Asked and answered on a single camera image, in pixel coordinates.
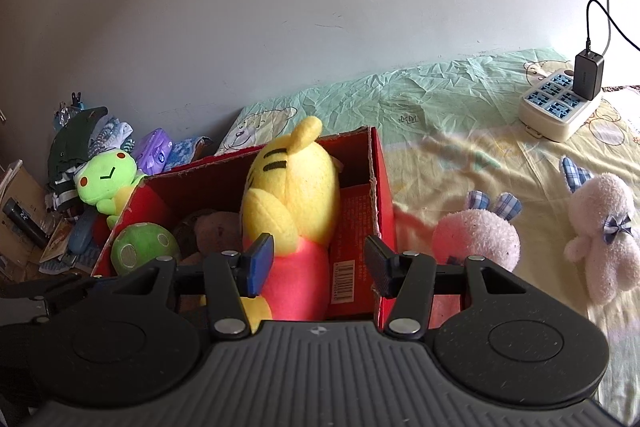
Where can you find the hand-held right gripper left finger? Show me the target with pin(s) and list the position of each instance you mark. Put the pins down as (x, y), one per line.
(260, 264)

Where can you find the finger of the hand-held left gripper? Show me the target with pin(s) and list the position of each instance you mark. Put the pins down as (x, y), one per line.
(45, 294)

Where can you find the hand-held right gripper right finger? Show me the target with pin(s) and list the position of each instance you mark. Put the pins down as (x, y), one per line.
(382, 264)

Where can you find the red cardboard box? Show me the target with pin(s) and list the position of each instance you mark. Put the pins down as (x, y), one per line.
(357, 232)

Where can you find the yellow tiger plush toy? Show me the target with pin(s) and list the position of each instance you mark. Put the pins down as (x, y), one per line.
(290, 187)

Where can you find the pink bunny plush plaid ears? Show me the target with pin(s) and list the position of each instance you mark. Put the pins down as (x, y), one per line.
(475, 234)
(605, 207)

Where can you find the green mushroom plush toy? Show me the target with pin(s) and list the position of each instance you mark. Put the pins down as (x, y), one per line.
(142, 249)

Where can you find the brown plush toy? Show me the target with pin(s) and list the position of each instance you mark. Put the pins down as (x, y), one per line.
(215, 229)

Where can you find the blue fabric item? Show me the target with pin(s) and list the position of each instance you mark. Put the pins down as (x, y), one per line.
(82, 232)

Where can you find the black rectangular device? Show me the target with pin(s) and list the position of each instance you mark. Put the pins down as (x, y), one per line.
(22, 219)

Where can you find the striped cloth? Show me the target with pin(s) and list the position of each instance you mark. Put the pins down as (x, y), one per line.
(62, 197)

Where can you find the green frog plush toy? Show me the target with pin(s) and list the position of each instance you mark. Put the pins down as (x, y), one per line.
(105, 177)

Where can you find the blue patterned pack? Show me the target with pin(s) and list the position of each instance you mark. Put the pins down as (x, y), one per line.
(187, 152)

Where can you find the purple tissue pack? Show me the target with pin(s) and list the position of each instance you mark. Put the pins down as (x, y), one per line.
(155, 152)

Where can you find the dark green cap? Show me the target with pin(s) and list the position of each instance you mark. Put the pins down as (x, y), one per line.
(70, 142)

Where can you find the printed bedsheet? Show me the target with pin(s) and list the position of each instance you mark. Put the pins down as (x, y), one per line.
(450, 117)

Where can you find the blue white patterned cloth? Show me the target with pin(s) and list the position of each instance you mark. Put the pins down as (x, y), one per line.
(112, 134)

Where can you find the black clip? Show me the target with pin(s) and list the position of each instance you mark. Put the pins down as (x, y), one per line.
(76, 99)

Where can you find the white power strip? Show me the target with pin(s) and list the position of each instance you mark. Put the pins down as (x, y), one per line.
(545, 122)

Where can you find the black charger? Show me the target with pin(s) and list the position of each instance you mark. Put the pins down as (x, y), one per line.
(587, 74)

